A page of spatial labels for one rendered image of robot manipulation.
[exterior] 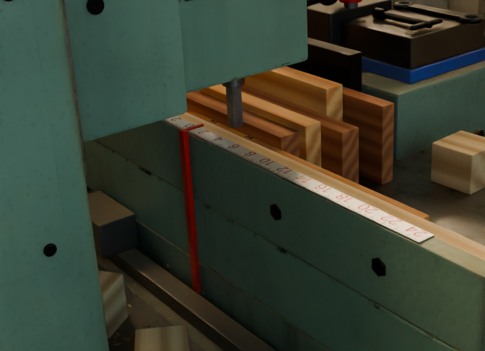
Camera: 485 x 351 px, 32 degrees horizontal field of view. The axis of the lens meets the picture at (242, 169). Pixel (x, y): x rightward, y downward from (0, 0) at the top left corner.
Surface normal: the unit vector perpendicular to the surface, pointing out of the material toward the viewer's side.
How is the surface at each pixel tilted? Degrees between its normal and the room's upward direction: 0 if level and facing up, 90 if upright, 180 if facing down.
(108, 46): 90
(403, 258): 90
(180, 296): 0
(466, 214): 0
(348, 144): 90
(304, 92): 90
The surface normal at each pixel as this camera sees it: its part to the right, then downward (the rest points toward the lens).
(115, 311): 0.94, 0.10
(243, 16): 0.59, 0.29
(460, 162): -0.76, 0.29
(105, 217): -0.05, -0.92
